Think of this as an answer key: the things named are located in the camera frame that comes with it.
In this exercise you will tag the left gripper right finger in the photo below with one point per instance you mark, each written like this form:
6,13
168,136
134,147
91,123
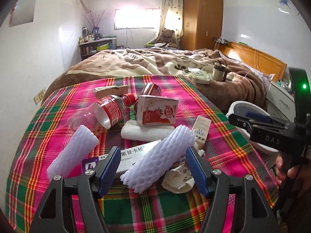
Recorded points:
252,211

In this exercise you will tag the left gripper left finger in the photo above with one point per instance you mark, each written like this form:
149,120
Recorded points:
55,212

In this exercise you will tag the white foam net sleeve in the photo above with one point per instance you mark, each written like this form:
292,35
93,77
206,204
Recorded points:
80,145
158,160

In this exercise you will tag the printed paper wrapper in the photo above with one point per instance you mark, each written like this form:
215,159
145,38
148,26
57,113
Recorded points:
178,180

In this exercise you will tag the small white green box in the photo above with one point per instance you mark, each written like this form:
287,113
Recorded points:
201,129

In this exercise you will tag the white medicine box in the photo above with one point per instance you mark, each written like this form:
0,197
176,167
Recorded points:
128,158

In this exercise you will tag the white trash bin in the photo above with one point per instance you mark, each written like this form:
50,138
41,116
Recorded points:
241,108

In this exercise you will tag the person's right hand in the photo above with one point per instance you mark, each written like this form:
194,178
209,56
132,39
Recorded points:
281,173

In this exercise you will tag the white nightstand drawers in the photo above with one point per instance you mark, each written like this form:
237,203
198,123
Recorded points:
280,103

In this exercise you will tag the wooden headboard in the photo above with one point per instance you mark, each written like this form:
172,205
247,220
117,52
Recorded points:
257,59

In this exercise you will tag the brown patterned blanket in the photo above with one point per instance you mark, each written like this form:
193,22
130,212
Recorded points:
245,84

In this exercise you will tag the brown thermos cup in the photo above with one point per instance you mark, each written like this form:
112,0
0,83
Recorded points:
219,72

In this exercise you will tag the white tissue pack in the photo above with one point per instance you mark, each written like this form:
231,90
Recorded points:
199,76

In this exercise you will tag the clear plastic water bottle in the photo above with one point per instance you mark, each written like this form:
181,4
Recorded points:
103,114

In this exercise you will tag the white folded tissue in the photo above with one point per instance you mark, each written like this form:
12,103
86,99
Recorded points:
133,131

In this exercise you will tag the plaid pink green cloth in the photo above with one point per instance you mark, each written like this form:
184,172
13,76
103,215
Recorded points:
154,210

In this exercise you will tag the strawberry milk carton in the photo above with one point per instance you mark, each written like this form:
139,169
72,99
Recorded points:
156,110

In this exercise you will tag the red drink can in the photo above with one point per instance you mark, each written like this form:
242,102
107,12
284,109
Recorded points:
151,89

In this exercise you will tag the wooden wardrobe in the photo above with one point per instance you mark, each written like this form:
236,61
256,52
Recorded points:
202,23

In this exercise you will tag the brown teddy bear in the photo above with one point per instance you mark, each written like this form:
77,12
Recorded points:
167,39

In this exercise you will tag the cluttered grey shelf desk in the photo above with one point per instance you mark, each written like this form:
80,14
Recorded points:
88,48

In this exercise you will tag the patterned curtain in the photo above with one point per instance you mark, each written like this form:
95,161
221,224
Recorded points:
171,16

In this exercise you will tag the dried branches in vase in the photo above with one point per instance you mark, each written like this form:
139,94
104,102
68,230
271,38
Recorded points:
94,19

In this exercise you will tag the wall poster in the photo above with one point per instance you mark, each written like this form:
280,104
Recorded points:
22,13

